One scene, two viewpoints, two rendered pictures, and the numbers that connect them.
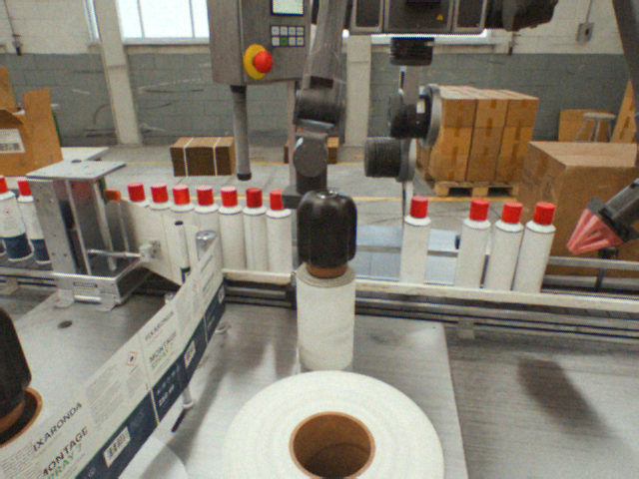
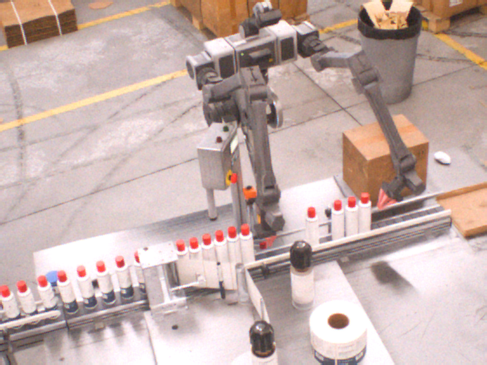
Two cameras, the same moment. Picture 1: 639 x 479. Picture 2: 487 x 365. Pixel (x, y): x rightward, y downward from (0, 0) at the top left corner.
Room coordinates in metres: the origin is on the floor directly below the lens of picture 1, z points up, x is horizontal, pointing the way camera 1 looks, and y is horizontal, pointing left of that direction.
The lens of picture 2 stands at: (-1.34, 0.93, 3.13)
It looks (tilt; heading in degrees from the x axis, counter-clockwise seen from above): 38 degrees down; 339
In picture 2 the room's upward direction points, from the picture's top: 6 degrees counter-clockwise
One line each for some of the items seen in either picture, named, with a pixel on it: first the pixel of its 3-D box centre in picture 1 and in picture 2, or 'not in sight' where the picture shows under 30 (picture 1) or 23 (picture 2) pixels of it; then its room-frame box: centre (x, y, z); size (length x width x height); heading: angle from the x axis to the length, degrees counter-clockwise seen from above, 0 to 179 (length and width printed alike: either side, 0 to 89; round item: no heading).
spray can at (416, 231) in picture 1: (414, 246); (312, 228); (0.81, -0.20, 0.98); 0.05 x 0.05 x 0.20
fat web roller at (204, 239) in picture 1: (212, 282); (241, 283); (0.67, 0.18, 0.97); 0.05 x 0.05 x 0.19
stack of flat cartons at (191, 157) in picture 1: (205, 156); not in sight; (4.95, 1.27, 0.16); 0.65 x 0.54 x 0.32; 94
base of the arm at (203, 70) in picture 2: not in sight; (208, 78); (1.38, -0.04, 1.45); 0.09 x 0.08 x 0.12; 89
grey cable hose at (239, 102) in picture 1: (241, 132); (210, 198); (0.97, 0.16, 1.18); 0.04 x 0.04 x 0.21
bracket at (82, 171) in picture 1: (78, 169); (157, 255); (0.81, 0.45, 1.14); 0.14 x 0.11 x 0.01; 81
